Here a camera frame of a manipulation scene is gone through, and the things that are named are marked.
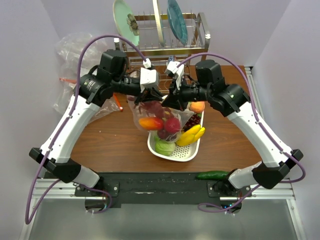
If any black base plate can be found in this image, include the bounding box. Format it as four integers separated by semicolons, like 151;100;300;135
74;172;253;209

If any orange peach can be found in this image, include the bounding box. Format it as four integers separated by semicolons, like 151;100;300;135
189;101;205;114

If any white perforated fruit tray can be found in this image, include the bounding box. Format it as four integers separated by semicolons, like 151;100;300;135
147;102;205;162

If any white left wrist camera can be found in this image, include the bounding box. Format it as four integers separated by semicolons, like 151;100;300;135
139;58;159;93

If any small red strawberry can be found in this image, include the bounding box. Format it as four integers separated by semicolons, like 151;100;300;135
164;117;181;134

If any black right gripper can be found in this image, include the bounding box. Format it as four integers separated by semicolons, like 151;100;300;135
162;75;212;111

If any mint green flower plate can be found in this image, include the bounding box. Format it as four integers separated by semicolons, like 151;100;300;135
112;0;140;47

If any green cucumber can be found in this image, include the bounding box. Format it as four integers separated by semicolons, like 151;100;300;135
196;170;229;180

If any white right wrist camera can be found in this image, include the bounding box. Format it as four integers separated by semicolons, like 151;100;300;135
165;61;185;90

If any pile of clear plastic bags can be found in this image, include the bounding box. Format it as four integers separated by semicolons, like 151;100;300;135
53;32;109;115

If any teal blue plate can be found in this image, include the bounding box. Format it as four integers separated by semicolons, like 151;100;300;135
167;0;188;46

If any orange red pepper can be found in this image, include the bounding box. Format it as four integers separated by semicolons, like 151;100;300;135
138;117;164;131

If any beige rimmed plate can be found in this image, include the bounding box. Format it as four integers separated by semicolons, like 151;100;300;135
152;0;165;47

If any red plastic lobster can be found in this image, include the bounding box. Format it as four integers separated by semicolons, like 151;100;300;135
138;101;174;119

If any green white cabbage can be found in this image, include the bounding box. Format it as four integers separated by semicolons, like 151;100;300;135
155;139;176;157

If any purple grape bunch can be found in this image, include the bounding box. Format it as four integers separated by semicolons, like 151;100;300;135
182;113;202;132

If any dark red apple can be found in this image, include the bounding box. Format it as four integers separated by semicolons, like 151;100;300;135
157;129;172;141

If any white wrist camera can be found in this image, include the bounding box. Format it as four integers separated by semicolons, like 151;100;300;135
165;61;185;90
139;58;159;93

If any steel dish rack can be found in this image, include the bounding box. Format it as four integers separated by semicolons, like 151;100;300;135
113;12;211;94

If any clear polka dot zip bag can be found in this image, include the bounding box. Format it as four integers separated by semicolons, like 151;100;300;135
127;95;194;142

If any large yellow banana bunch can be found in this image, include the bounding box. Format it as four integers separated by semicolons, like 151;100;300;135
175;124;206;147

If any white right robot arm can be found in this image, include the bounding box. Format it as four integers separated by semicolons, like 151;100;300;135
162;59;303;197

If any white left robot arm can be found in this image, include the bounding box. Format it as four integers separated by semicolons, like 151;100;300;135
29;49;162;196

